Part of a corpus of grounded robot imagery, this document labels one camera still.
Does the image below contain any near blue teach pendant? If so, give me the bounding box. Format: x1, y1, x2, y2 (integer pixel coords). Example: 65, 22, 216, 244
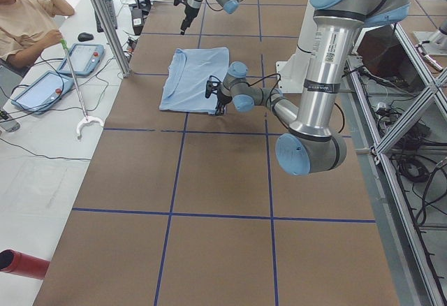
11, 71, 74, 115

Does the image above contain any seated person beige shirt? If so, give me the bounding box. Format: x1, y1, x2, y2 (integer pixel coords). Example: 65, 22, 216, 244
1, 0, 75, 70

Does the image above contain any red cylinder tube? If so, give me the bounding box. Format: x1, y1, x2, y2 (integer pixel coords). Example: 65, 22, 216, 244
1, 249, 50, 279

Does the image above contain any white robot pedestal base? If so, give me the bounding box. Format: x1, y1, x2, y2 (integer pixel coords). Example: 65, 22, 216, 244
276, 36, 312, 94

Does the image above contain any aluminium frame post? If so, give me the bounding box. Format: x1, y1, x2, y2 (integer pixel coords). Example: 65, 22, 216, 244
90, 0, 131, 78

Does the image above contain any brown wooden box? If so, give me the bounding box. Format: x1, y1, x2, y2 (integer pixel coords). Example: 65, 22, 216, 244
357, 26, 421, 89

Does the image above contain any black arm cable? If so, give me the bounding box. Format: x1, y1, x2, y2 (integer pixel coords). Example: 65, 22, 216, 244
244, 72, 284, 118

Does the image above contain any blue teach pendant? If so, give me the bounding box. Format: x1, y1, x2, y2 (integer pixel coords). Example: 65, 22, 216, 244
11, 71, 74, 115
68, 43, 105, 77

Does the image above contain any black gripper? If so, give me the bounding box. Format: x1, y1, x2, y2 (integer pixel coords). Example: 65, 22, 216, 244
174, 0, 200, 35
205, 75, 231, 116

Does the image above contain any light blue t-shirt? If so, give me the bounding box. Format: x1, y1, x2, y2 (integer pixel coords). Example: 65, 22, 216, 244
159, 47, 230, 115

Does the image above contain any black keyboard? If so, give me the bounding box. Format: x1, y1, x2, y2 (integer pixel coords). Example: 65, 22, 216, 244
94, 0, 119, 34

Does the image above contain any white reacher grabber stick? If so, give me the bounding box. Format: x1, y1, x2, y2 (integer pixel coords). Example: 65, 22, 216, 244
60, 39, 104, 140

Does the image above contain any far blue teach pendant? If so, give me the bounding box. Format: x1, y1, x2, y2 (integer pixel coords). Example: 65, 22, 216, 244
68, 43, 105, 77

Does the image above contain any black power adapter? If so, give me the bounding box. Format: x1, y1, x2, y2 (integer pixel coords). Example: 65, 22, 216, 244
131, 8, 144, 36

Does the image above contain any black computer mouse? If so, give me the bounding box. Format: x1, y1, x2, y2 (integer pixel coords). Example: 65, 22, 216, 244
78, 32, 94, 42

